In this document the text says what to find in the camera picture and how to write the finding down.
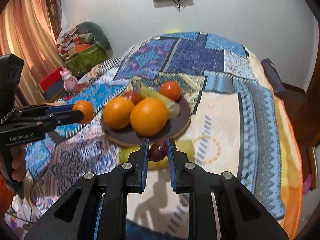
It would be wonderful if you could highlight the red box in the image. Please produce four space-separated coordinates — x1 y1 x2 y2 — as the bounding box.
39 66 64 92

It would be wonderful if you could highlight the grey plush pillow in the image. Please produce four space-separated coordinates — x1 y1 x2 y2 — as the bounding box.
75 22 111 50

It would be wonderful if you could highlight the dark red jujube date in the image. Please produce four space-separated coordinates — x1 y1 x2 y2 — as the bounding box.
149 140 168 162

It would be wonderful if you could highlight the patchwork printed blanket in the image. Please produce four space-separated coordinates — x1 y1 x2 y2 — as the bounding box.
5 31 288 240

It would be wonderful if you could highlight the pink rabbit toy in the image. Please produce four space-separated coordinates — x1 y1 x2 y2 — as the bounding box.
60 68 77 92

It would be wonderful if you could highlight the small tangerine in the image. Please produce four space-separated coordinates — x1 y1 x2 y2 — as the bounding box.
72 100 95 125

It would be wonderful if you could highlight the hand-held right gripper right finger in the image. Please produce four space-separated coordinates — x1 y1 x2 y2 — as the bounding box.
167 138 287 240

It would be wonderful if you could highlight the green printed bag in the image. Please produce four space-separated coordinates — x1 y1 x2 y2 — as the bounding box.
64 44 107 77

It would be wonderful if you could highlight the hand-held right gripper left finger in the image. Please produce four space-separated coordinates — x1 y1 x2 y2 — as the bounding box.
24 137 150 240

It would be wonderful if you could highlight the orange striped curtain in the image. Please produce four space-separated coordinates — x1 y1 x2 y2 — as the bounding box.
0 0 63 103

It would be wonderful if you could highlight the pile of clothes and boxes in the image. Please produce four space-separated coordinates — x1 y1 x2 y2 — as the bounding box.
56 26 90 54

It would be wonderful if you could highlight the large orange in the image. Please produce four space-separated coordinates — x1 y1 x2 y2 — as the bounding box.
130 97 169 137
103 97 135 130

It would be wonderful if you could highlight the dark grey bag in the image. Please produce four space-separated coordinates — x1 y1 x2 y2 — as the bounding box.
261 58 285 95

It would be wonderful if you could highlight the person's left hand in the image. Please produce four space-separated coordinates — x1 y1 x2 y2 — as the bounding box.
11 145 27 186

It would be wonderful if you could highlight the yellow corn cob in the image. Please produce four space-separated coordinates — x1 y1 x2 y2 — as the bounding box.
119 140 195 169
139 86 180 120

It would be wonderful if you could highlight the dark purple round plate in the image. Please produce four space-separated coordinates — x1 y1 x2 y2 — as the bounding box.
101 96 192 147

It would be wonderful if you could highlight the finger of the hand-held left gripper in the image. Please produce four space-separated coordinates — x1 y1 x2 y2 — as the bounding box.
15 110 85 134
17 104 77 117

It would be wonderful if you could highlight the orange fleece blanket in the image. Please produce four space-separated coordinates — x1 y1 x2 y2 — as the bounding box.
246 46 304 230

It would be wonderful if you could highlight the black monitor cable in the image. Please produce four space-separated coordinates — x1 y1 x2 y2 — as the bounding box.
172 0 185 12

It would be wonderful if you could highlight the pink slipper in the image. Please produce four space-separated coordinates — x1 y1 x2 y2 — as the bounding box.
302 174 313 195

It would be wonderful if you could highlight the red tomato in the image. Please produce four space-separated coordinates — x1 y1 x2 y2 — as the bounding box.
160 81 181 101
124 91 143 105

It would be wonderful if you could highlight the white plastic bag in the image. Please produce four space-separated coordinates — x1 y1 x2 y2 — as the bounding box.
5 195 40 230

